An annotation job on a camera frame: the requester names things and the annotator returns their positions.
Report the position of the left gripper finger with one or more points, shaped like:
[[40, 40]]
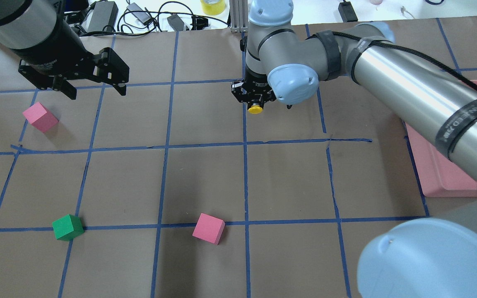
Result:
[[121, 88], [67, 89]]

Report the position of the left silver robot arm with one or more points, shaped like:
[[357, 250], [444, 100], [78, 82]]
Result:
[[25, 23]]

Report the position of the aluminium profile post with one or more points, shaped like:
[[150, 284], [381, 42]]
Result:
[[238, 13]]

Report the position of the yellow push button switch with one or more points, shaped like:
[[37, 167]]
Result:
[[255, 106]]

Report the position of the green cube near left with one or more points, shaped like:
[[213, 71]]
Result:
[[67, 227]]

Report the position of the black adapter right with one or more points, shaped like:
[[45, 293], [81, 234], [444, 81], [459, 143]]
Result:
[[347, 12]]

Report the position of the small black adapter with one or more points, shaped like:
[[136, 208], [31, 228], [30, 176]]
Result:
[[176, 23]]

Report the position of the black power adapter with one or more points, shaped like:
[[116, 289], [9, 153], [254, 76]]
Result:
[[103, 16]]

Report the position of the pink plastic bin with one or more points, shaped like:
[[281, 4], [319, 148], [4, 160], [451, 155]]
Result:
[[445, 165]]

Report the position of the pink cube far left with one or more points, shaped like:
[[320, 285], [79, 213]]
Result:
[[40, 117]]

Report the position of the yellow tape roll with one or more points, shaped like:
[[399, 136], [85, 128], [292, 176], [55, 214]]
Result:
[[213, 7]]

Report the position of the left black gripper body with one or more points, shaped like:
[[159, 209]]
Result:
[[52, 49]]

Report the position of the pink cube centre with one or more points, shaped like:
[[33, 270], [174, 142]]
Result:
[[209, 228]]

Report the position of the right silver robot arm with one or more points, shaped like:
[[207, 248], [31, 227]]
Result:
[[434, 257]]

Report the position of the grey power adapter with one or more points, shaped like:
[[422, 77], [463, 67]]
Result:
[[141, 15]]

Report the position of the pink cube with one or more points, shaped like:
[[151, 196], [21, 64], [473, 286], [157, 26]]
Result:
[[40, 117], [209, 228]]

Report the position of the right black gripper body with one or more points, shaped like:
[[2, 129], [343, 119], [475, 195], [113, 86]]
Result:
[[255, 84]]

